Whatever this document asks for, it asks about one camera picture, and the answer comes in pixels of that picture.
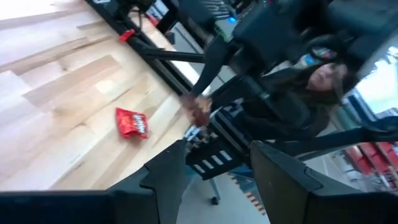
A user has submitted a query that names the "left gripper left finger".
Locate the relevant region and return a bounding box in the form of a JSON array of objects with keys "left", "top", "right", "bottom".
[{"left": 0, "top": 139, "right": 188, "bottom": 224}]

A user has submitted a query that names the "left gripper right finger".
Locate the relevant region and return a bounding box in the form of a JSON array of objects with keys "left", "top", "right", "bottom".
[{"left": 250, "top": 140, "right": 398, "bottom": 224}]

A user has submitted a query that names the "grey chair leg with caster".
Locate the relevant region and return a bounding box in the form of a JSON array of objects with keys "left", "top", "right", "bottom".
[{"left": 206, "top": 177, "right": 222, "bottom": 206}]

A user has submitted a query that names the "red Skittles pack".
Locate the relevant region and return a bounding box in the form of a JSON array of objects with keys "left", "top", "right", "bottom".
[{"left": 115, "top": 107, "right": 149, "bottom": 140}]

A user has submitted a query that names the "person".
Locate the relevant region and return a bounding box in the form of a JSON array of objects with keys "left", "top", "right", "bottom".
[{"left": 188, "top": 30, "right": 358, "bottom": 144}]

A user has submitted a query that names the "red storage rack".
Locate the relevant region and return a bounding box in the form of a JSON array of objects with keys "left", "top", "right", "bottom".
[{"left": 343, "top": 141, "right": 398, "bottom": 190}]

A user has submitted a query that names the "person's hand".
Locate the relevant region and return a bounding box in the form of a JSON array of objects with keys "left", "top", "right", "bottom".
[{"left": 181, "top": 94, "right": 214, "bottom": 128}]

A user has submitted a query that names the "black backlit keyboard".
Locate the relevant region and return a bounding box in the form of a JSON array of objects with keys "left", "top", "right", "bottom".
[{"left": 203, "top": 0, "right": 233, "bottom": 20}]

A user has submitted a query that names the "black slotted bracket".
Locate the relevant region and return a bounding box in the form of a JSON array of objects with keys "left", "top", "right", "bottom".
[{"left": 185, "top": 136, "right": 246, "bottom": 181}]

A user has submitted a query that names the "red cable tag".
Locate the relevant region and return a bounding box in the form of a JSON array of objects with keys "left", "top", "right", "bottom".
[{"left": 119, "top": 28, "right": 137, "bottom": 43}]

